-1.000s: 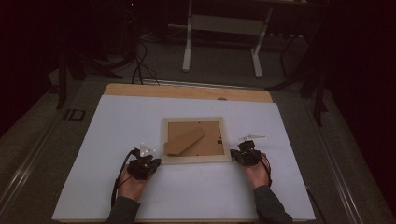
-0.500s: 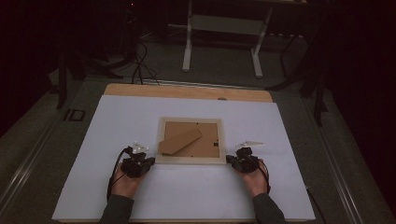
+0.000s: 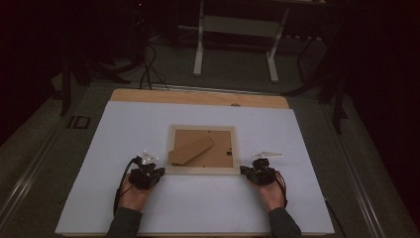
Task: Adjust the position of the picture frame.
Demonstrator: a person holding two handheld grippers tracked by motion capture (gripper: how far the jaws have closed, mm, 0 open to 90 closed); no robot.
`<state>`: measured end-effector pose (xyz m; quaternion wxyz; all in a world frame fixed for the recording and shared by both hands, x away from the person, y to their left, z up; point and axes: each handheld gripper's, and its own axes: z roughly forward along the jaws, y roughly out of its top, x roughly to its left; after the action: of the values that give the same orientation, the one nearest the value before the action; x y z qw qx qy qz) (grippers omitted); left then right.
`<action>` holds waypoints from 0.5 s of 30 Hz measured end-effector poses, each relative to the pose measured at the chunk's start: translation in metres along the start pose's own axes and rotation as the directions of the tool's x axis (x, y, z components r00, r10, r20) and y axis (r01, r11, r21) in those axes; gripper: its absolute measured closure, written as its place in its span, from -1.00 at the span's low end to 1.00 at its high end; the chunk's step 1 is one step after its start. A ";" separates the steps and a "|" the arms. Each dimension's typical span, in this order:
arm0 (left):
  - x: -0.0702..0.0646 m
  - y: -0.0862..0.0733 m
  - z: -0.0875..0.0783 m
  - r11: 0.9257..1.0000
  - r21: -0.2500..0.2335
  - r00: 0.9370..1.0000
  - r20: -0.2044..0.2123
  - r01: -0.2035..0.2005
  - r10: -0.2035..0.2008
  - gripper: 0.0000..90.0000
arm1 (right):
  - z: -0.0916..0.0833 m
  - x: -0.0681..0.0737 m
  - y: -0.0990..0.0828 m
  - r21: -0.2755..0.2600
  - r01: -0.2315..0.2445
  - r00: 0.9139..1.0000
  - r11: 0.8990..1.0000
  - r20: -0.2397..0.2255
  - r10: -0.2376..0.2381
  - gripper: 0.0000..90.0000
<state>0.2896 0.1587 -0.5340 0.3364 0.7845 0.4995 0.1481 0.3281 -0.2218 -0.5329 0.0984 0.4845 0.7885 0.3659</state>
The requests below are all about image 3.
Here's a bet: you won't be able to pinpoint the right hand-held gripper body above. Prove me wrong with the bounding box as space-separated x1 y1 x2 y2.
250 151 284 186

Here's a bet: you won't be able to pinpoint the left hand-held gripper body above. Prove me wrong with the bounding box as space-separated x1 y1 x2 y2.
128 150 160 191

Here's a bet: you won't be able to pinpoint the wooden picture frame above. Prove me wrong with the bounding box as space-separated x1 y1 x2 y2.
164 124 242 177

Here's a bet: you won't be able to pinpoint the person's right hand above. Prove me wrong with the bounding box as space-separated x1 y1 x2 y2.
253 171 288 213

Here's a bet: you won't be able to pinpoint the person's left hand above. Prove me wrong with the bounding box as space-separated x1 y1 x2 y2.
117 179 154 213

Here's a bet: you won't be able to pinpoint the white table mat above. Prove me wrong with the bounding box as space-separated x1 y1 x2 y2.
54 100 336 235

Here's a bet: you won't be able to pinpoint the black metal stand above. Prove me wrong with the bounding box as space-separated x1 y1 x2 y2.
58 49 132 117
281 35 351 136

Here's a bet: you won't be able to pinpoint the white metal table stand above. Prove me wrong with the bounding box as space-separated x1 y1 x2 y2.
192 0 292 84

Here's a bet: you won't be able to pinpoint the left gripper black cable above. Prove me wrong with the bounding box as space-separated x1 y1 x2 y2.
112 156 141 218

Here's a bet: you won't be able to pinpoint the black rectangular floor bracket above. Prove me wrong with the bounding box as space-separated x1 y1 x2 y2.
66 115 92 130

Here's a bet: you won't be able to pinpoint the metal floor rail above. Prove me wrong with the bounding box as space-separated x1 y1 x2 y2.
0 124 68 226
149 83 282 97
320 104 388 238

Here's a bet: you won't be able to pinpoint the black floor cables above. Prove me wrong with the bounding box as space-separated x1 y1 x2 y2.
138 42 171 92

